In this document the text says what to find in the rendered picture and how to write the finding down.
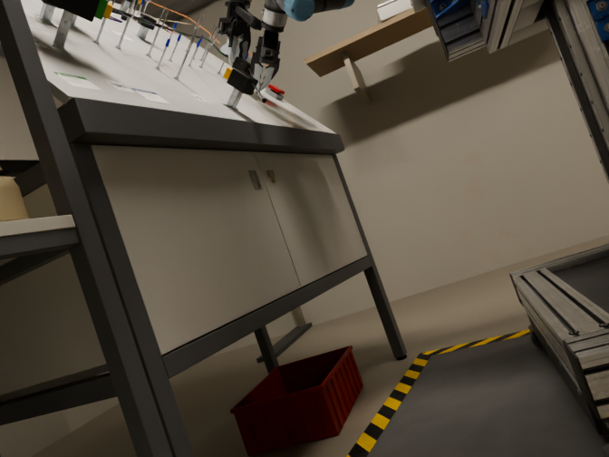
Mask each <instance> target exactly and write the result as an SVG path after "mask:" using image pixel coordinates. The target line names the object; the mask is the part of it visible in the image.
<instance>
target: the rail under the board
mask: <svg viewBox="0 0 609 457"><path fill-rule="evenodd" d="M57 111H58V113H59V116H60V119H61V122H62V125H63V129H64V132H65V135H66V138H67V141H68V143H71V142H80V143H90V145H108V146H129V147H151V148H172V149H193V150H215V151H258V152H279V153H301V154H323V155H331V154H337V153H339V152H341V151H344V146H343V142H342V139H341V137H340V134H336V133H330V132H322V131H310V130H304V129H297V128H291V127H285V126H278V125H271V124H264V123H258V122H246V121H240V120H233V119H227V118H219V117H213V116H207V115H200V114H194V113H187V112H175V111H168V110H162V109H155V108H149V107H142V106H136V105H129V104H123V103H116V102H104V101H97V100H91V99H84V98H78V97H73V98H72V99H71V100H70V101H68V102H67V103H66V104H63V105H62V106H61V107H59V108H58V109H57Z"/></svg>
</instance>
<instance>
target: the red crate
mask: <svg viewBox="0 0 609 457"><path fill-rule="evenodd" d="M352 349H353V347H352V346H351V345H349V346H346V347H343V348H340V349H336V350H333V351H330V352H327V353H323V354H320V355H315V356H311V357H308V358H305V359H301V360H298V361H294V362H292V363H288V364H285V365H279V366H277V367H276V368H275V369H274V370H273V371H272V372H271V373H270V374H269V375H267V376H266V377H265V378H264V379H263V380H262V381H261V382H260V383H259V384H258V385H257V386H256V387H254V388H253V389H252V390H251V391H250V392H249V393H248V394H247V395H246V396H245V397H244V398H242V399H241V400H240V401H239V402H238V403H237V404H236V405H235V406H234V407H233V408H232V409H231V410H230V412H231V413H233V414H234V415H235V418H236V421H237V426H238V429H239V431H240V433H241V436H242V439H243V442H244V445H245V447H246V452H247V455H248V456H250V455H254V454H258V453H262V452H270V451H273V450H277V449H282V448H285V447H289V446H294V445H297V444H301V443H306V442H312V441H317V440H321V439H324V438H329V437H333V436H337V435H339V433H340V431H341V430H342V428H343V425H344V423H345V421H346V419H347V417H348V415H349V413H350V411H351V410H352V408H353V405H354V403H355V401H356V399H357V397H358V395H359V393H360V391H361V390H362V388H363V380H362V378H361V376H360V373H359V370H358V367H357V364H356V362H355V360H354V357H353V352H352Z"/></svg>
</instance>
